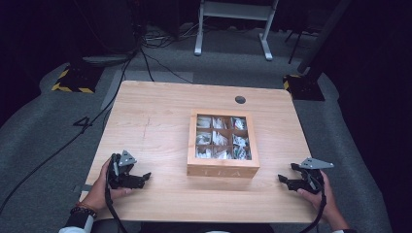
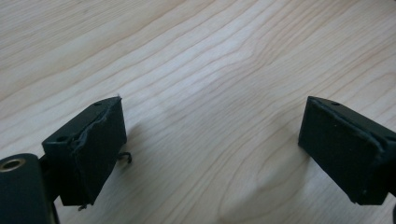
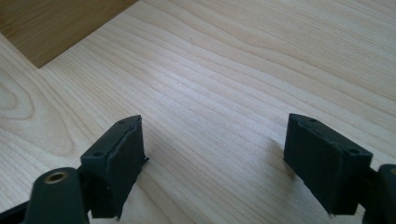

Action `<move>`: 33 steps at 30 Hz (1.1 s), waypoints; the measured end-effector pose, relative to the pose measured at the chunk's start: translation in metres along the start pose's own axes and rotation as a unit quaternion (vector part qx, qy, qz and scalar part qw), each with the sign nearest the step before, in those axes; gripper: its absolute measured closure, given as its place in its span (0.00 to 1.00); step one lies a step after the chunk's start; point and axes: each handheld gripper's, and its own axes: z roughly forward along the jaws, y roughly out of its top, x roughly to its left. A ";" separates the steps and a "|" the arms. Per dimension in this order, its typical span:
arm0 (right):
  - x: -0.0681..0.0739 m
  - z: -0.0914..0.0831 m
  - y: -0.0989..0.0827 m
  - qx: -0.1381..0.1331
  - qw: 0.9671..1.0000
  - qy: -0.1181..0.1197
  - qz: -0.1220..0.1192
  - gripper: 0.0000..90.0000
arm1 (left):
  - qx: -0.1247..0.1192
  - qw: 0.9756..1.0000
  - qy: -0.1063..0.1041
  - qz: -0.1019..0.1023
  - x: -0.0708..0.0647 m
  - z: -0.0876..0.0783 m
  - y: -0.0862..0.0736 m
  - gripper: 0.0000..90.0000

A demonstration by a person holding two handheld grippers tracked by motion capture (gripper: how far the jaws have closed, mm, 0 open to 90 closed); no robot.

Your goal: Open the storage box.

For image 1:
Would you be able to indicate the person's right hand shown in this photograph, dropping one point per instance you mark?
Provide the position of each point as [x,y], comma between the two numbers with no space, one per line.
[326,202]

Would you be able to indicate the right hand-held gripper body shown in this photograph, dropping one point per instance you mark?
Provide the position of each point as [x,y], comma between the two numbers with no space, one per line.
[312,181]

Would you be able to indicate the grey round table grommet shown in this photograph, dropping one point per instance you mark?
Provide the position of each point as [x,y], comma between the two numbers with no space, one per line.
[240,99]

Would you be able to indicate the wooden tea box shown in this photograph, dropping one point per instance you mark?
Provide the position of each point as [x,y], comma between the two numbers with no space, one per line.
[223,169]

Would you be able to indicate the person's left hand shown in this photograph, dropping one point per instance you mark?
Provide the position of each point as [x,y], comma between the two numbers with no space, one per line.
[97,194]

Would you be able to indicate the grey flat stand base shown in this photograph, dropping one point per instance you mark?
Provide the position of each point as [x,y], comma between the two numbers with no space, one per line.
[107,59]

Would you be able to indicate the white metal stand frame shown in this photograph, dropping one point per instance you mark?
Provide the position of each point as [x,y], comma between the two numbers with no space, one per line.
[234,9]

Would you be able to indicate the group of tea packets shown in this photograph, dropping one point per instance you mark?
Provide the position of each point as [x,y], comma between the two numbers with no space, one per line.
[220,139]

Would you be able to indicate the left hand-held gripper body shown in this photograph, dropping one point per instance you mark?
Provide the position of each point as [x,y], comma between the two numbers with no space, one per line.
[120,176]

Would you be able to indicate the dark slanted pole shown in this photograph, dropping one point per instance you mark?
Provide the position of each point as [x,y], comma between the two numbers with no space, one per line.
[324,35]

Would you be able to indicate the grey tape strip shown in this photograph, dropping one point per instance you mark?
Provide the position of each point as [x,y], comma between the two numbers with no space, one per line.
[85,188]

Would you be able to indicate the black tripod legs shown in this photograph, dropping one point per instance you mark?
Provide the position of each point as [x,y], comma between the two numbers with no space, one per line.
[296,45]

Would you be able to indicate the black yellow striped base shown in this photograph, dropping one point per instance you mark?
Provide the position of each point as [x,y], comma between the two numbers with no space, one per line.
[77,79]
[304,87]

